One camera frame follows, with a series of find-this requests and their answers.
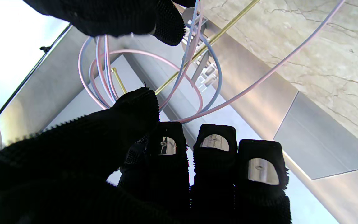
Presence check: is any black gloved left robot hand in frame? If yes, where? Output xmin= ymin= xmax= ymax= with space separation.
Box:
xmin=0 ymin=87 xmax=292 ymax=224

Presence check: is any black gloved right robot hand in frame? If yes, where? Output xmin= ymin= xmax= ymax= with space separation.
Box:
xmin=23 ymin=0 xmax=196 ymax=46

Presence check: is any white thin cable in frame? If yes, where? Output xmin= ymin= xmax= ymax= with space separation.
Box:
xmin=78 ymin=0 xmax=346 ymax=123

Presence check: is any gold T rack marble base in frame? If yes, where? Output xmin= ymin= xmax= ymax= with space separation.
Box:
xmin=111 ymin=0 xmax=260 ymax=95

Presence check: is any dark upright desk monitor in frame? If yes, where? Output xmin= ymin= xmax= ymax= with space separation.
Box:
xmin=191 ymin=51 xmax=212 ymax=84

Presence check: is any clear acrylic name holder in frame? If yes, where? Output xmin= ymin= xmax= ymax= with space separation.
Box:
xmin=199 ymin=62 xmax=220 ymax=91

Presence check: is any brown wooden conference table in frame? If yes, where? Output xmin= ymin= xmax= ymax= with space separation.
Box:
xmin=179 ymin=6 xmax=358 ymax=224

